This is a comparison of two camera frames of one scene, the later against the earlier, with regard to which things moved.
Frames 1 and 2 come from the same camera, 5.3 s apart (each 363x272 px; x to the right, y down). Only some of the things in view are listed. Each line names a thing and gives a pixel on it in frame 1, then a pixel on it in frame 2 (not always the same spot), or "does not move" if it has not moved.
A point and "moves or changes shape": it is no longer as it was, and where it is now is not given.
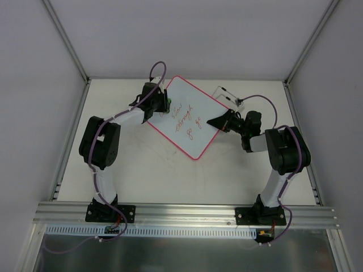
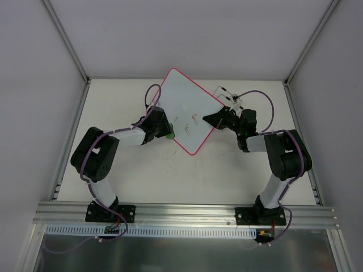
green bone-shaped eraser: [168, 102] to [172, 135]
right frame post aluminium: [324, 18] does not move
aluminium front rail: [74, 214] does not move
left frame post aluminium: [67, 41] does not move
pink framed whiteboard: [185, 124] moves or changes shape
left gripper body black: [164, 100] to [162, 124]
